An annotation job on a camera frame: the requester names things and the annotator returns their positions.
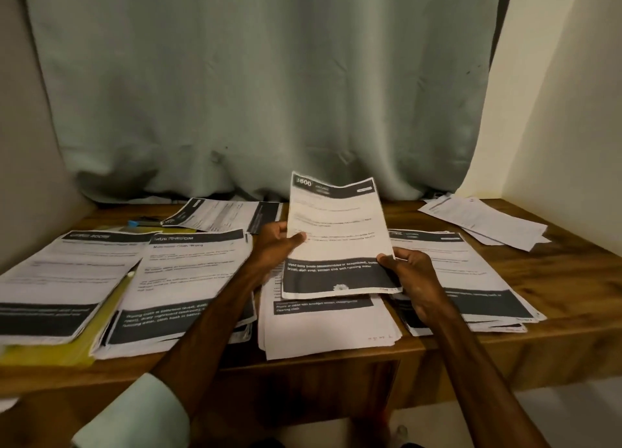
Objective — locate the person's left hand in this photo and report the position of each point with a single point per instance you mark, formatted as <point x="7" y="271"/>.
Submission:
<point x="270" y="253"/>

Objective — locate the person's right hand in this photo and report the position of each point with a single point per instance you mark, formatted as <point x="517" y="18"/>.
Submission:
<point x="416" y="280"/>

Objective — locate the Wipe Wall Tiles paper stack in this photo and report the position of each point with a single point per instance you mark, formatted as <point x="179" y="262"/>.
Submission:
<point x="476" y="273"/>

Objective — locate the single sheet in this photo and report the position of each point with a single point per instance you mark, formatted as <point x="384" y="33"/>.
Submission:
<point x="219" y="214"/>

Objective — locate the wash baby bottle paper stack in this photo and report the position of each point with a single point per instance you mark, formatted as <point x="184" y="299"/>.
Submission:
<point x="340" y="229"/>

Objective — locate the yellow patterned folder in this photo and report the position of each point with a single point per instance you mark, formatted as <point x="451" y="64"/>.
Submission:
<point x="68" y="351"/>

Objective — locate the person's left forearm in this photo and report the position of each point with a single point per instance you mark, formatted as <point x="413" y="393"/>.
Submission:
<point x="185" y="365"/>

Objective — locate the person's right forearm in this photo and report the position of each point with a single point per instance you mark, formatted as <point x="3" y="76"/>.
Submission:
<point x="481" y="380"/>

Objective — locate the person's left leg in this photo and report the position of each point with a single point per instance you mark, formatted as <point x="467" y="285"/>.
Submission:
<point x="267" y="443"/>

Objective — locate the blue pen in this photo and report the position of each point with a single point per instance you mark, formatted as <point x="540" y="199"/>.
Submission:
<point x="144" y="223"/>

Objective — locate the pale green curtain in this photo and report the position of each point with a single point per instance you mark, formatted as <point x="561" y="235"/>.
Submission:
<point x="262" y="73"/>

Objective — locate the white paper tag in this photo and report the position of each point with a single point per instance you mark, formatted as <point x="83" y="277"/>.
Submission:
<point x="8" y="403"/>

